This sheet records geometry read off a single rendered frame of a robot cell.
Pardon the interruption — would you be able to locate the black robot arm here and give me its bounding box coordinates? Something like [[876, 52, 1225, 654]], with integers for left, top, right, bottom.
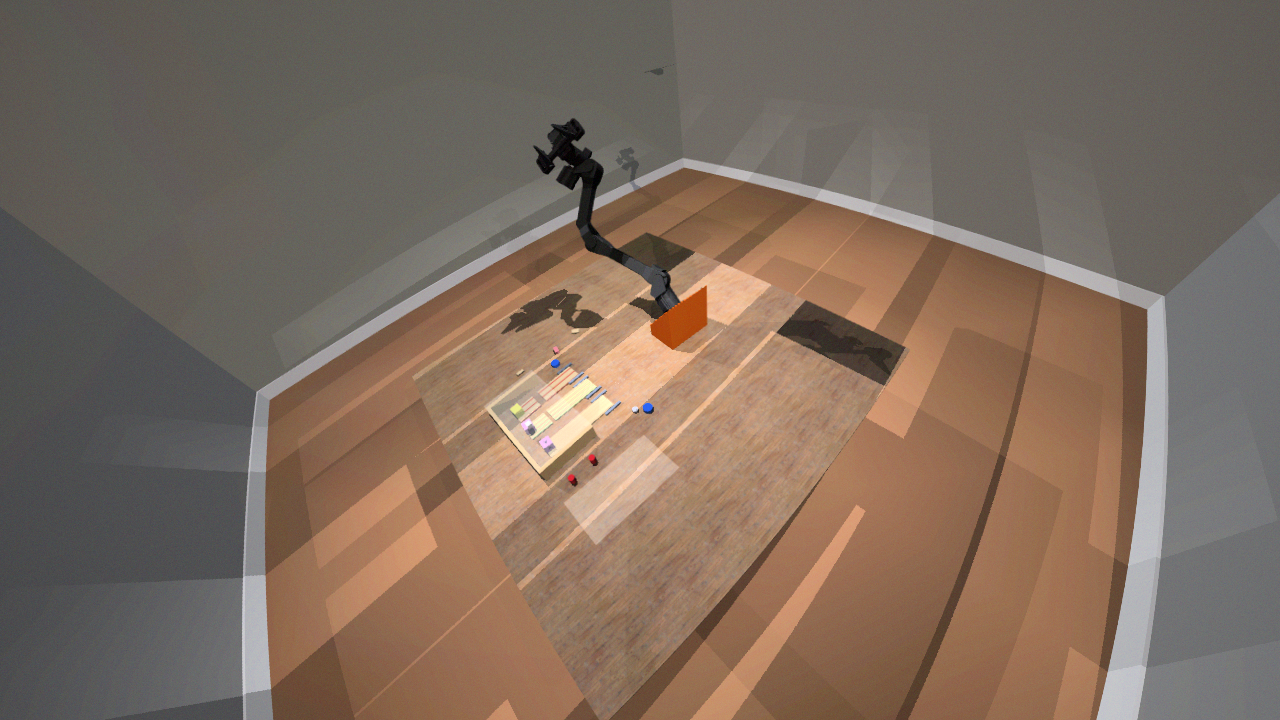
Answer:
[[556, 147, 684, 314]]

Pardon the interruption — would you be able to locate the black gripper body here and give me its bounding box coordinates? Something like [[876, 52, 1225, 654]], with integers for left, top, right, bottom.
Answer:
[[536, 118, 585, 176]]

